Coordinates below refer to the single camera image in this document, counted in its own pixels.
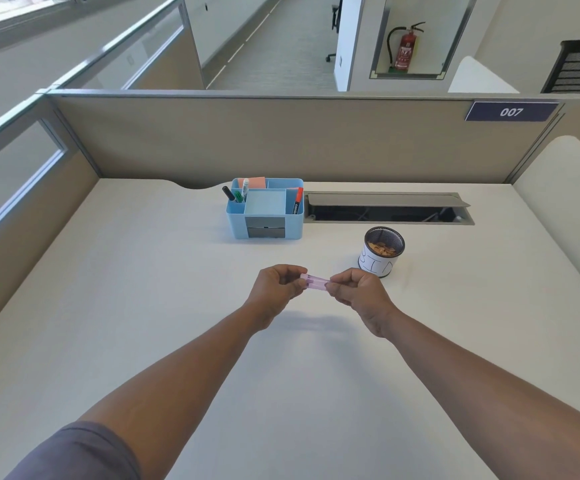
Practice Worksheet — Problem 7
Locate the dark blue number sign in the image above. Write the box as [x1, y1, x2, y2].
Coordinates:
[465, 101, 561, 123]

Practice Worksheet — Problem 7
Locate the person's left forearm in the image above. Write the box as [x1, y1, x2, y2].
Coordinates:
[77, 304, 270, 480]

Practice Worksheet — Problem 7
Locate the grey cable tray flap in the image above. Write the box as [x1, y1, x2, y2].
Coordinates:
[303, 191, 476, 227]

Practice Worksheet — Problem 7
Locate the person's right forearm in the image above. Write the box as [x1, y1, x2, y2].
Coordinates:
[375, 309, 580, 480]

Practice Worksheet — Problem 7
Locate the grey left shirt sleeve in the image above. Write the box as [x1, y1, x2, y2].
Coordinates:
[4, 420, 144, 480]

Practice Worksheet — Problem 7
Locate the fire extinguisher wall cabinet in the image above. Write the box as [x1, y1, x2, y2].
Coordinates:
[369, 0, 480, 81]

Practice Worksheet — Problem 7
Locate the black office chair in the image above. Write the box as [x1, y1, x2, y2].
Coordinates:
[325, 0, 344, 63]

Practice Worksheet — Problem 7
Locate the light blue note block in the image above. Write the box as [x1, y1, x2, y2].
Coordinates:
[244, 189, 288, 217]

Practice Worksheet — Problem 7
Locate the black mesh cup white label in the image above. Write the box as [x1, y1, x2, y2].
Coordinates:
[358, 225, 407, 279]

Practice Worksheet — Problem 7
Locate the person's right hand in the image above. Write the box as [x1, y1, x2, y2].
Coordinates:
[325, 267, 399, 341]

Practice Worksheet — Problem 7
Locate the beige desk partition panel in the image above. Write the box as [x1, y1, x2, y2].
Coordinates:
[47, 89, 580, 191]

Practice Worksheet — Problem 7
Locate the beige partition with glass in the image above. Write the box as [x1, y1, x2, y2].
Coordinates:
[0, 92, 102, 353]

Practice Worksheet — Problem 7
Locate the person's left hand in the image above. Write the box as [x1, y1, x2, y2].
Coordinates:
[243, 264, 310, 332]

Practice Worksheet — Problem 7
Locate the grey organizer drawer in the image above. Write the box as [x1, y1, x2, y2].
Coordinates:
[245, 215, 286, 240]

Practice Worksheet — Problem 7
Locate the blue desk organizer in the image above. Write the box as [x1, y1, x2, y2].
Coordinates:
[225, 177, 305, 241]

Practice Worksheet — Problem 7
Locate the beige glass topped partition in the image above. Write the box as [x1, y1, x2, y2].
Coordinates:
[49, 0, 206, 91]

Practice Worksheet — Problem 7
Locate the red fire extinguisher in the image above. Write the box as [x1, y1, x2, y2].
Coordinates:
[387, 22, 427, 73]

